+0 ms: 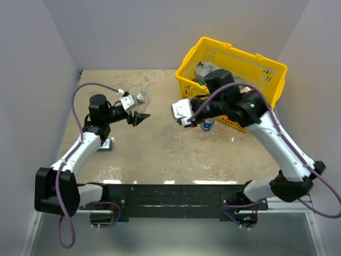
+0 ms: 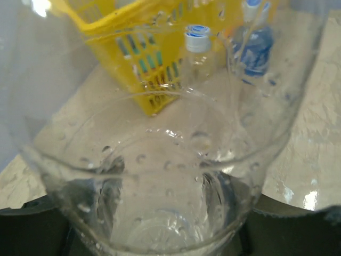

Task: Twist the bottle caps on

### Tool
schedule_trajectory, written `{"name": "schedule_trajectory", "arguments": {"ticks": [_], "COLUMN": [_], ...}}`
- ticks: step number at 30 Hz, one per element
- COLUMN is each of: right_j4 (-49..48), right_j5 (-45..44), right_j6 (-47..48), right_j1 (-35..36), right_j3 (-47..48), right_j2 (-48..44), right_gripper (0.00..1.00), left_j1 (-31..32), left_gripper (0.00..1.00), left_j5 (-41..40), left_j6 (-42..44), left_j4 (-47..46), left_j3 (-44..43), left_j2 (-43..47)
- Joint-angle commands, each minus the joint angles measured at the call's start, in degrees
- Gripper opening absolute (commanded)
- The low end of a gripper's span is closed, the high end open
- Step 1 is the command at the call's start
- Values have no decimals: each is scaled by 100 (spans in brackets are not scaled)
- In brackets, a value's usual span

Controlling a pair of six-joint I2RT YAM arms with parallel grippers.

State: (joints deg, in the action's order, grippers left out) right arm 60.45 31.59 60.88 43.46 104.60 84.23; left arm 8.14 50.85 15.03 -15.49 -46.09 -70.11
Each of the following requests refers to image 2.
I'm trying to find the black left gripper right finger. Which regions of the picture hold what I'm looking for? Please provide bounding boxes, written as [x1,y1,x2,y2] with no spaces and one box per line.
[239,195,340,255]

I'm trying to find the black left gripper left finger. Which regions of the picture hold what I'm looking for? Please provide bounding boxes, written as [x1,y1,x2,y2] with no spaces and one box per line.
[1,196,72,255]

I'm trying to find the clear plastic bottle small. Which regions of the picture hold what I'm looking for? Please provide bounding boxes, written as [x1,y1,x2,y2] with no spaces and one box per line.
[1,1,328,255]

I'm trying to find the clear plastic bottle large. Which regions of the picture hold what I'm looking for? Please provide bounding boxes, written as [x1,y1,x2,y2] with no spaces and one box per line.
[180,37,218,90]

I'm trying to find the blue label Pocari bottle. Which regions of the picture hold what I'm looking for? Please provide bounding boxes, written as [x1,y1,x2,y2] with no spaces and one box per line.
[232,18,274,78]

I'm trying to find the Pocari Sweat bottle cap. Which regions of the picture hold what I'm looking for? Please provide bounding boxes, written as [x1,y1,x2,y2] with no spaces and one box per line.
[241,0,271,24]

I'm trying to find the yellow plastic shopping basket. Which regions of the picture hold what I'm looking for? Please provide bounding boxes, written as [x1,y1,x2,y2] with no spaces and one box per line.
[53,0,280,117]

